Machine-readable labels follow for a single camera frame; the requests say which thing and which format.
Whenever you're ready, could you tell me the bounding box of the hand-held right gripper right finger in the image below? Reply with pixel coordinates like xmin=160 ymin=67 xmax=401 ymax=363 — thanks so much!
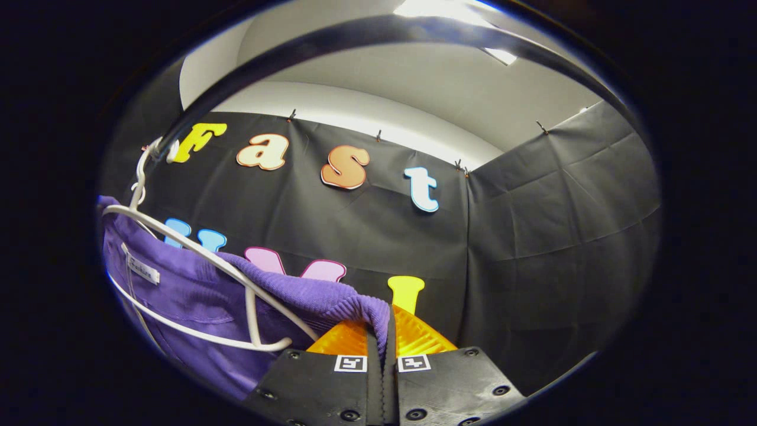
xmin=384 ymin=305 xmax=527 ymax=426

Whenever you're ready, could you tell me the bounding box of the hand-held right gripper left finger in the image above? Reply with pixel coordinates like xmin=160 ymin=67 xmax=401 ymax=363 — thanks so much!
xmin=242 ymin=319 xmax=385 ymax=426

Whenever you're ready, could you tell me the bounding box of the white clothes hanger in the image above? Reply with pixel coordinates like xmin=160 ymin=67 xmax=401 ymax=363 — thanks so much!
xmin=103 ymin=137 xmax=320 ymax=353

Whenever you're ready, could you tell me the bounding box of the purple jacket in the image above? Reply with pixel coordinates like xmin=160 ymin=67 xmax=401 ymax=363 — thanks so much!
xmin=98 ymin=195 xmax=391 ymax=403

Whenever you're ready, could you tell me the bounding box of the black backdrop cloth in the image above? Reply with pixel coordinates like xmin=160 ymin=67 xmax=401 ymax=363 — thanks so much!
xmin=98 ymin=59 xmax=662 ymax=397

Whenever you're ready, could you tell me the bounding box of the large ceiling light panel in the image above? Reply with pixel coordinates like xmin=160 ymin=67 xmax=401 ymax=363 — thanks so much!
xmin=393 ymin=0 xmax=518 ymax=66

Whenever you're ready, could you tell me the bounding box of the black clothes rail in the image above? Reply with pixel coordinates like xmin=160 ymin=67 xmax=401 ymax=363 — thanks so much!
xmin=142 ymin=15 xmax=645 ymax=166

